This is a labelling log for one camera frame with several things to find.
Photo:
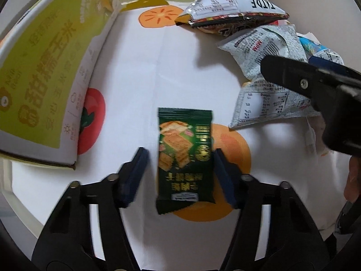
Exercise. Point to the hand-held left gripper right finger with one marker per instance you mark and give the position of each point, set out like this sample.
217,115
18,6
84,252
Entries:
225,180

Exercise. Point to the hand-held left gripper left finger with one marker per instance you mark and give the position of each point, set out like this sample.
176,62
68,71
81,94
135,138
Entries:
135,175

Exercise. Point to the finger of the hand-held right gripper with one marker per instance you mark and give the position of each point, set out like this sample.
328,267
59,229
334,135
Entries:
287,73
330,66

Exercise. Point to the grey speckled snack packet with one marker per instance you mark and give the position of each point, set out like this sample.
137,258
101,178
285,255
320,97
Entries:
262,50

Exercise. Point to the silver packet white label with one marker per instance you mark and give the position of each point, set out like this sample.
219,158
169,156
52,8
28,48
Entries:
265,110

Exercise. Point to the dark green biscuit packet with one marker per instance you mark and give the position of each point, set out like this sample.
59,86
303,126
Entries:
183,158

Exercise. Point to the silver black-lettered snack bag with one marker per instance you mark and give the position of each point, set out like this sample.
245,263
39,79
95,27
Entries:
239,5

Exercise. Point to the green cardboard box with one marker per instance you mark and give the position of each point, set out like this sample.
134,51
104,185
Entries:
50,62

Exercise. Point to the person's right hand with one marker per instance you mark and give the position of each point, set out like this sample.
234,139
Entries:
354,180

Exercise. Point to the blue snack packet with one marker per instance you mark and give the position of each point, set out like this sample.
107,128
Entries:
318,49

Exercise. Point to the dark glossy snack packet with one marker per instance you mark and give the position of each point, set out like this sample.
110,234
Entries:
222,29

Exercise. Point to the white fruit print tablecloth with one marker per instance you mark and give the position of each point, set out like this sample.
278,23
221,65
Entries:
158,70

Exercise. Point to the round white table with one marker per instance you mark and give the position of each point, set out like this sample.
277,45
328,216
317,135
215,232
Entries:
7,203

